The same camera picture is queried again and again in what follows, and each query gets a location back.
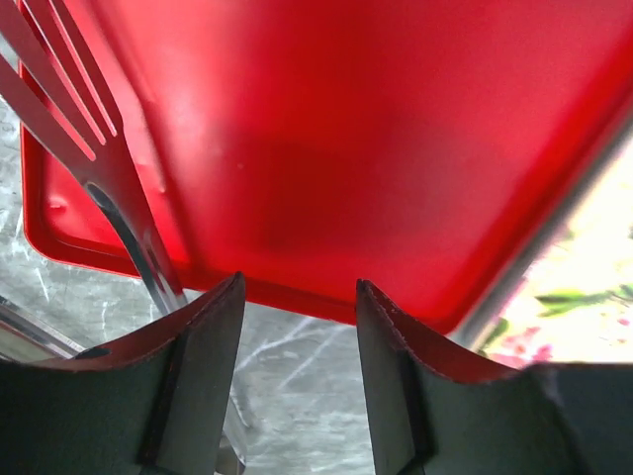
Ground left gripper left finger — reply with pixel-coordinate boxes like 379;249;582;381
1;273;245;474

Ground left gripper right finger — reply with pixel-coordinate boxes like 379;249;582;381
355;280;632;474

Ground red box lid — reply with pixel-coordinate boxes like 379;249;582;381
22;1;632;333

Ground metal tongs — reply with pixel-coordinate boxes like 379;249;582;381
1;1;245;474

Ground floral tray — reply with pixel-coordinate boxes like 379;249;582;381
451;135;632;368

